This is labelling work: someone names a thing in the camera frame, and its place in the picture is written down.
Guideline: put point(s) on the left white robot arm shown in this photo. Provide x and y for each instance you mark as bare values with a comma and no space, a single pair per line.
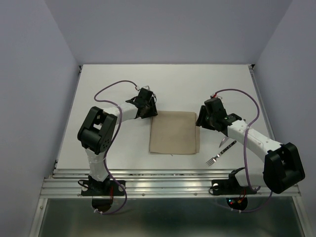
100,127

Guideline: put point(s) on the aluminium front rail frame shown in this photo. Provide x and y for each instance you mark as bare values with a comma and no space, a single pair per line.
163,183

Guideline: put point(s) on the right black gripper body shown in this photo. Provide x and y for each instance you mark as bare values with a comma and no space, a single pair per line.
204,119

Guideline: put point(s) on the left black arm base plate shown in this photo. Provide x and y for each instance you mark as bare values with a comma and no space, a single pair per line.
93,188

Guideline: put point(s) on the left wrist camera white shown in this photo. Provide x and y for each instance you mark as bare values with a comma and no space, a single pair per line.
147,87

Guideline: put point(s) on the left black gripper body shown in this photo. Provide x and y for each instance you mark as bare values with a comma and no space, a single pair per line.
150,110

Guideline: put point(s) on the steel knife black handle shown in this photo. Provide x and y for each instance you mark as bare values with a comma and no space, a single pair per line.
224,140

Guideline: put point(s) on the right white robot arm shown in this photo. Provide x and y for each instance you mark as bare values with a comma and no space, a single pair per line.
282,167

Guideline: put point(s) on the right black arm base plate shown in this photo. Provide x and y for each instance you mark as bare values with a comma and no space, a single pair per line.
229,186

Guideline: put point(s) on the steel fork black handle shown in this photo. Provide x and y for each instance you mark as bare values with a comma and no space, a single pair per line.
214,159

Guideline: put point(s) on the beige cloth napkin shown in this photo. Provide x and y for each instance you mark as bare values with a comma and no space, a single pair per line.
174,133

